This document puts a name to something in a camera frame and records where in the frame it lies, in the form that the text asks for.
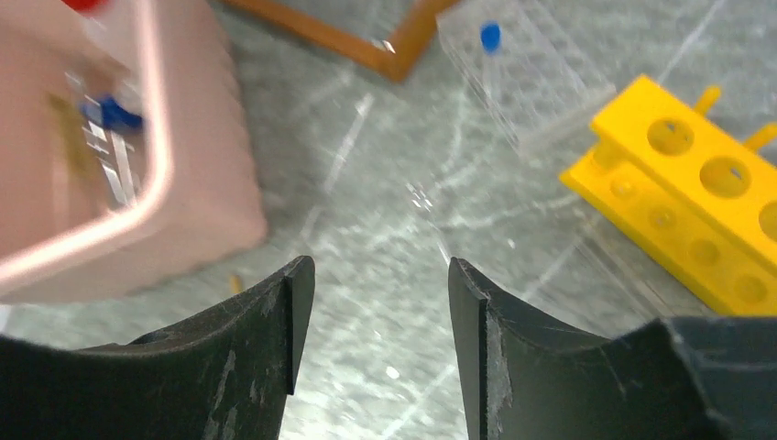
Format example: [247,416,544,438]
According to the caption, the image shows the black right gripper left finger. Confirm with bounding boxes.
[1,256,315,439]

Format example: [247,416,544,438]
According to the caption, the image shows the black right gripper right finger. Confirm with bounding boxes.
[448,258,776,439]

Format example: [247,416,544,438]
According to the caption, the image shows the metal crucible tongs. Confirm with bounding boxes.
[65,70,145,209]

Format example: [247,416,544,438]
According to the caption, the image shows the red cap squeeze bottle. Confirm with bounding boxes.
[61,0,108,14]

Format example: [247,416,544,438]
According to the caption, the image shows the amber rubber tubing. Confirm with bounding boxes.
[229,274,245,295]

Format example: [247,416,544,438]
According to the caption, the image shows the pink plastic tub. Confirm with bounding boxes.
[1,1,268,304]

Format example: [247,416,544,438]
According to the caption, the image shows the yellow test tube rack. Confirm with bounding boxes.
[560,75,776,316]

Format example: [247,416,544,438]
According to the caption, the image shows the clear acrylic tube rack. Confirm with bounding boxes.
[437,1,616,155]

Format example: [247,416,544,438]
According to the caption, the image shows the wooden shelf rack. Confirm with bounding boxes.
[223,1,457,83]

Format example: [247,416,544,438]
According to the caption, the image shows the blue capped tube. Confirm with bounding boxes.
[480,21,502,102]

